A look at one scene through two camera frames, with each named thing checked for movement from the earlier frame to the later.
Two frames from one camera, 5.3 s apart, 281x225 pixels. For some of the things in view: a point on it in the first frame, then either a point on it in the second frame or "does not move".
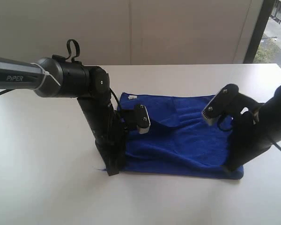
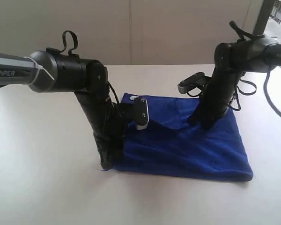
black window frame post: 267,8 does not move
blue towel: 179,141 does not move
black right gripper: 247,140 -> 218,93
